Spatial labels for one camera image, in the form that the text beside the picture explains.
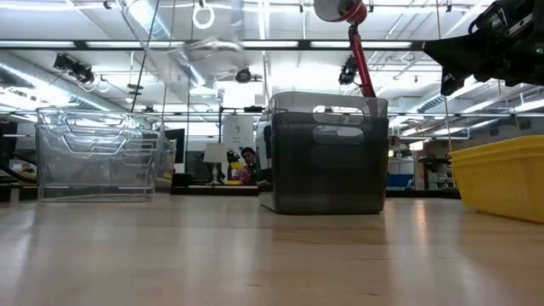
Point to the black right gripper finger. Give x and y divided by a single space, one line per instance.
452 83
463 53

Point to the yellow plastic basket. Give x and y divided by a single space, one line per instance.
510 144
501 191

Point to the smoke grey plastic bin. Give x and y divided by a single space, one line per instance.
293 102
327 187

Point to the blue storage bin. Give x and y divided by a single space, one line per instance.
399 180

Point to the silver and red lamp head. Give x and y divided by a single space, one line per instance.
338 9

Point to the black overhead light bar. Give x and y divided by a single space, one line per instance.
304 43

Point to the round black ceiling fixture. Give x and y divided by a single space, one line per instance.
243 75

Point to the person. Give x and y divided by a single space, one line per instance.
248 159

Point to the white poster board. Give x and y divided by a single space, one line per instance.
238 132

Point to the white table lamp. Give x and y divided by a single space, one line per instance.
215 153

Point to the black ceiling track light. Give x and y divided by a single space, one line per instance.
76 68

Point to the black camera on lamp arm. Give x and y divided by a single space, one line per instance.
347 70

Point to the silver ventilation duct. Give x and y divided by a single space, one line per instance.
187 55

